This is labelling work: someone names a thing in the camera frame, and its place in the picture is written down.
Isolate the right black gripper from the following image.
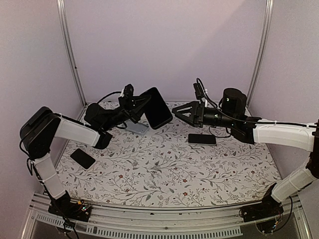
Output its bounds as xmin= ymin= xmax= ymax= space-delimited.
xmin=172 ymin=101 xmax=236 ymax=128

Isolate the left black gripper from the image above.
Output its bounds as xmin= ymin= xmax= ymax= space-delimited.
xmin=102 ymin=95 xmax=153 ymax=131

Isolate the light blue phone case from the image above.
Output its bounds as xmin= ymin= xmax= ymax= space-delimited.
xmin=125 ymin=120 xmax=149 ymax=135

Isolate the black phone with white edge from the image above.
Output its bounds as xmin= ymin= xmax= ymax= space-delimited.
xmin=70 ymin=148 xmax=96 ymax=170

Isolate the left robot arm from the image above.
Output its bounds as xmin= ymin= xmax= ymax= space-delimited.
xmin=19 ymin=95 xmax=151 ymax=216

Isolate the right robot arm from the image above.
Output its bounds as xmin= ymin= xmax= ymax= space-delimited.
xmin=172 ymin=83 xmax=319 ymax=217

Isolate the floral patterned table mat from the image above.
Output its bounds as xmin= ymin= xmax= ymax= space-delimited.
xmin=57 ymin=119 xmax=281 ymax=207

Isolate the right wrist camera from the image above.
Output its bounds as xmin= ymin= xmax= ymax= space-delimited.
xmin=193 ymin=83 xmax=208 ymax=104

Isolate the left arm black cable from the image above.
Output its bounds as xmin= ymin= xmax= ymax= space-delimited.
xmin=97 ymin=91 xmax=124 ymax=104

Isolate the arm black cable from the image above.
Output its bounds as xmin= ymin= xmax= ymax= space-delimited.
xmin=97 ymin=91 xmax=124 ymax=104
xmin=196 ymin=77 xmax=319 ymax=129

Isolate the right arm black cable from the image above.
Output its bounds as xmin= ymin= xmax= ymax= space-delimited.
xmin=196 ymin=77 xmax=319 ymax=129

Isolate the right aluminium frame post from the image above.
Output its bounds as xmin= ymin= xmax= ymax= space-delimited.
xmin=246 ymin=0 xmax=274 ymax=100

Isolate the aluminium frame post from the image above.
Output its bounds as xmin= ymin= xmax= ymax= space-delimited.
xmin=56 ymin=0 xmax=87 ymax=107
xmin=246 ymin=0 xmax=274 ymax=100

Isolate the front aluminium rail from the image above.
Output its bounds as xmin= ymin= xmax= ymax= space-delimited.
xmin=21 ymin=193 xmax=314 ymax=239

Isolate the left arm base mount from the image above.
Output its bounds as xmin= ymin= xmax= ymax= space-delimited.
xmin=48 ymin=201 xmax=92 ymax=222

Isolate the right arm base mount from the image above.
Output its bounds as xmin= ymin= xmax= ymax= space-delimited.
xmin=239 ymin=203 xmax=284 ymax=234

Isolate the left aluminium frame post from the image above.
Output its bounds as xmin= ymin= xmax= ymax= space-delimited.
xmin=56 ymin=0 xmax=87 ymax=107

